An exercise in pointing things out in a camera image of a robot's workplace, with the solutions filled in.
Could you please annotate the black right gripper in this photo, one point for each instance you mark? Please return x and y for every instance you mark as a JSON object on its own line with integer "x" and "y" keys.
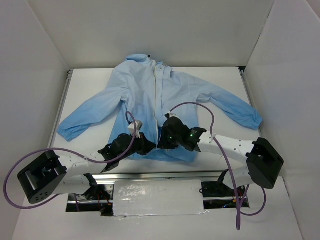
{"x": 165, "y": 139}

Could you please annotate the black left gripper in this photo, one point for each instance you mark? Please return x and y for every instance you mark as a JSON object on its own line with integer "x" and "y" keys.
{"x": 145, "y": 145}

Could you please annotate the light blue zip jacket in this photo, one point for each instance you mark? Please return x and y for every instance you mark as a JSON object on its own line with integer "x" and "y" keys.
{"x": 149, "y": 90}

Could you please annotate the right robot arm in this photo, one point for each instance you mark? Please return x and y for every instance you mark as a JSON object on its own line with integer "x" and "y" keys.
{"x": 261, "y": 162}

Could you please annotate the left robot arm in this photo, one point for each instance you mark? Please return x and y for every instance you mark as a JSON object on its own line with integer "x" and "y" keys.
{"x": 51, "y": 174}

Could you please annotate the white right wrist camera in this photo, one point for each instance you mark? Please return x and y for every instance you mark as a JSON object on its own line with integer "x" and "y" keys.
{"x": 171, "y": 115}

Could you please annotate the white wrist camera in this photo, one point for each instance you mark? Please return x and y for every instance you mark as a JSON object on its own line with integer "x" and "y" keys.
{"x": 135, "y": 127}
{"x": 171, "y": 115}

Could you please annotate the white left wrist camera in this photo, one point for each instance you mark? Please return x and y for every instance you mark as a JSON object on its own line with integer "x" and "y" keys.
{"x": 135, "y": 127}

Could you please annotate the aluminium rail frame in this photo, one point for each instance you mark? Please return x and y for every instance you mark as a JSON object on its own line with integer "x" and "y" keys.
{"x": 145, "y": 177}

